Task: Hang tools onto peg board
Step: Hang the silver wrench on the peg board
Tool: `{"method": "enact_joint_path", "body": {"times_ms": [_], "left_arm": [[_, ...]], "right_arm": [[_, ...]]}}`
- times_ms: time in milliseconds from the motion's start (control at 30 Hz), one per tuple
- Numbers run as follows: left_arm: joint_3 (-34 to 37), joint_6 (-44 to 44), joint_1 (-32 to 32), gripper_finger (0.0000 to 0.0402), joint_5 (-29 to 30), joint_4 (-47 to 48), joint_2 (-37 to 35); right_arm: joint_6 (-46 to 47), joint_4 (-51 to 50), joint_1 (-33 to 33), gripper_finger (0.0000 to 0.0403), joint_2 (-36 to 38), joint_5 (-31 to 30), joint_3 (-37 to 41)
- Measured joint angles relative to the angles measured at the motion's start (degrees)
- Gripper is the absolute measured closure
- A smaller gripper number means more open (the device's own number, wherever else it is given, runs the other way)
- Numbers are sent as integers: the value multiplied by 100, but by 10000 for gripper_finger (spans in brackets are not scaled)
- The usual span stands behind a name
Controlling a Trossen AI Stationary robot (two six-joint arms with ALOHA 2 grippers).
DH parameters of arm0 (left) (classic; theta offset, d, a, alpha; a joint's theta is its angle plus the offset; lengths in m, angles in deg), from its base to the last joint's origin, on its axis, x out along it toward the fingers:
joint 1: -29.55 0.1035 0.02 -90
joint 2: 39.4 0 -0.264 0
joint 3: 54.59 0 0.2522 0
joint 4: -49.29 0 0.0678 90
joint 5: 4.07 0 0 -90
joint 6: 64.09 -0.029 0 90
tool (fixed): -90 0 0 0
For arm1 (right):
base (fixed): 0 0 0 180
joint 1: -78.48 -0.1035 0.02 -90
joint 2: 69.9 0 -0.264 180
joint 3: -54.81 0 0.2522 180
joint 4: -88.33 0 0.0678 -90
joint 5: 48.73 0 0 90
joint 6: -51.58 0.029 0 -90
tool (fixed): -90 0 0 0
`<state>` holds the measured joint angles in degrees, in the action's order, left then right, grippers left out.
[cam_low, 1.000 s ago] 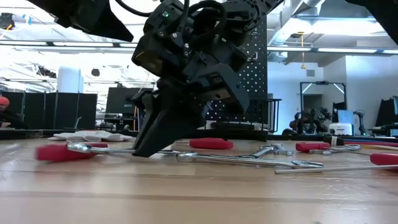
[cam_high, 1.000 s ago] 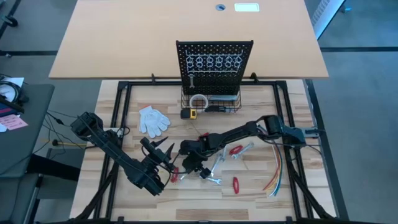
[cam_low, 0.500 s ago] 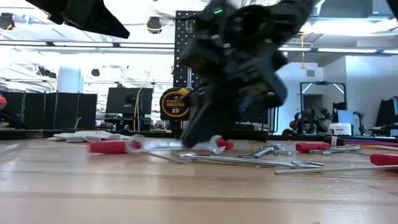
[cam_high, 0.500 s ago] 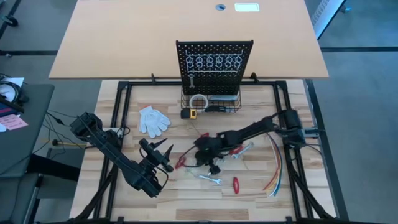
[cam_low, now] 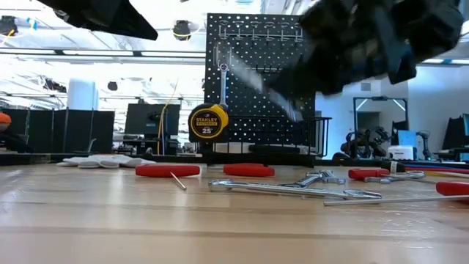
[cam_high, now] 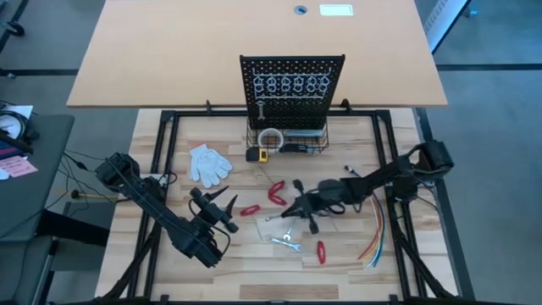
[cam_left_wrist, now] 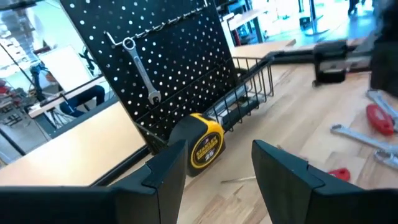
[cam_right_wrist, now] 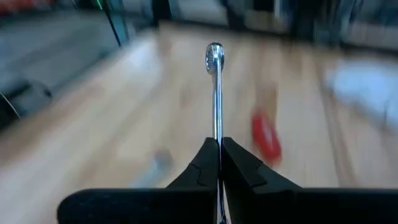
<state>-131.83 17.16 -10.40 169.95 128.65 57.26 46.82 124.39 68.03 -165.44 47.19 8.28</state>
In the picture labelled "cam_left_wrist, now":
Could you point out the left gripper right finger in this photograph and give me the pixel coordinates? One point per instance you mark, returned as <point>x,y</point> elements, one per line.
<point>295,193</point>

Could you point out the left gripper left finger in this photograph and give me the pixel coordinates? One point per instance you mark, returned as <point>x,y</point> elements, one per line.
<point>155,193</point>

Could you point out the silver combination wrench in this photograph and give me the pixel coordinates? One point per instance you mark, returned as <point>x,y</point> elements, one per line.
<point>141,68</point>
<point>387,158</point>
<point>382,101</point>
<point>360,138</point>

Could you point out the yellow black tape measure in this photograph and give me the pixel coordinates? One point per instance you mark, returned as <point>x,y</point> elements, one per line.
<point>205,146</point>

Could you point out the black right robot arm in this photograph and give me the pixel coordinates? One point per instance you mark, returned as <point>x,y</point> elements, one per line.
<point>385,46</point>

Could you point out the white board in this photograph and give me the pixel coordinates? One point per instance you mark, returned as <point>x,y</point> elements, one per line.
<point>65,67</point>

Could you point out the black floor stand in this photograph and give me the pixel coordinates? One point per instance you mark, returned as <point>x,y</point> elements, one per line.
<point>312,15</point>

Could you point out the tan wooden desk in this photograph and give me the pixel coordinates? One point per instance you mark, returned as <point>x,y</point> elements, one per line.
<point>77,149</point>

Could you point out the light wood background desk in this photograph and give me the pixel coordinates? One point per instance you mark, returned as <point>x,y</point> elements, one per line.
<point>49,104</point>
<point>245,17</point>

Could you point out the person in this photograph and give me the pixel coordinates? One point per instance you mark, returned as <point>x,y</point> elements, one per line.
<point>81,98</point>

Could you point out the black perforated pegboard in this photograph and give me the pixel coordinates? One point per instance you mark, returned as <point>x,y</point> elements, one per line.
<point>180,62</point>

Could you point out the black tripod stand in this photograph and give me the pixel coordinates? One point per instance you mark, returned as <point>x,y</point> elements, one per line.
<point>37,81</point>

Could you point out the silver multi hook rack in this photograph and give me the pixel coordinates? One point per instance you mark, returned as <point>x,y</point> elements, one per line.
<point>168,22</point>

